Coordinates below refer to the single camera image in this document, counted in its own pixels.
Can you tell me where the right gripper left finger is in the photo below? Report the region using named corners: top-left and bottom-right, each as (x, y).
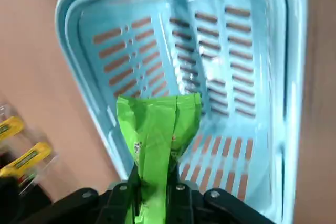
top-left (23, 165), bottom-right (141, 224)

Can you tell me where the yellow tea bottle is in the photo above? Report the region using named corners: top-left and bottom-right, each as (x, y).
top-left (0, 115), bottom-right (26, 141)
top-left (0, 142), bottom-right (53, 179)

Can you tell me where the clear acrylic bottle shelf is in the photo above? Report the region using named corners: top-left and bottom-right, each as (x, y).
top-left (0, 98), bottom-right (60, 196)

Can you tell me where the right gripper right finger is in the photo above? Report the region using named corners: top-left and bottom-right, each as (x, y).
top-left (167, 163), bottom-right (274, 224)

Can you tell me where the green snack packet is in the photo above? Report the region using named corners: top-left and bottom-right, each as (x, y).
top-left (116, 93), bottom-right (203, 224)

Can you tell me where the light blue plastic basket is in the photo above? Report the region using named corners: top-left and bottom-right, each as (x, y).
top-left (54, 0), bottom-right (308, 224)

